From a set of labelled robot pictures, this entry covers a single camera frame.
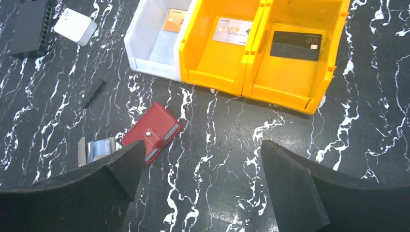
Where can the silver VIP credit card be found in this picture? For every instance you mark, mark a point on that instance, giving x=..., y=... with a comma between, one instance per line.
x=232, y=31

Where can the silver metal card case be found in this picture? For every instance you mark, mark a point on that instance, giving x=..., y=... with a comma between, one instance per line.
x=94, y=150

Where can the white square device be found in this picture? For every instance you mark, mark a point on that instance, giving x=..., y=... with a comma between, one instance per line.
x=75, y=26

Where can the yellow middle plastic bin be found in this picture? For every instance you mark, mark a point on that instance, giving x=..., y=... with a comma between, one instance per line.
x=208, y=63

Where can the yellow right plastic bin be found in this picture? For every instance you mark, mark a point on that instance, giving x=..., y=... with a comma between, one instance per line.
x=296, y=84

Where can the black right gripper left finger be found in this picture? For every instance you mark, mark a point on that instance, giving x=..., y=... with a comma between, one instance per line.
x=92, y=198

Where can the yellow plastic bin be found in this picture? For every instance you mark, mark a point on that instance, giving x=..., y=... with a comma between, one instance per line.
x=296, y=84
x=208, y=63

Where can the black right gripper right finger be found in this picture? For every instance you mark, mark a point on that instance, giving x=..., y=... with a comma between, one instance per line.
x=309, y=197

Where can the orange credit card in bin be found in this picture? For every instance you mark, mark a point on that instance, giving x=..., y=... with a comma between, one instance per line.
x=174, y=20

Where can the white plastic bin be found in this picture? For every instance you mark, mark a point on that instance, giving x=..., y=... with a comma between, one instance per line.
x=150, y=49

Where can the black box near device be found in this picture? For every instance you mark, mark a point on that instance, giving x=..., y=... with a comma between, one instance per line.
x=32, y=30

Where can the red leather card holder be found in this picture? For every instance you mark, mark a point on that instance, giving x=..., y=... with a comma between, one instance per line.
x=157, y=127

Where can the black VIP credit card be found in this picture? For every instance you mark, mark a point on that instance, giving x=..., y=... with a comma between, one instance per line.
x=296, y=45

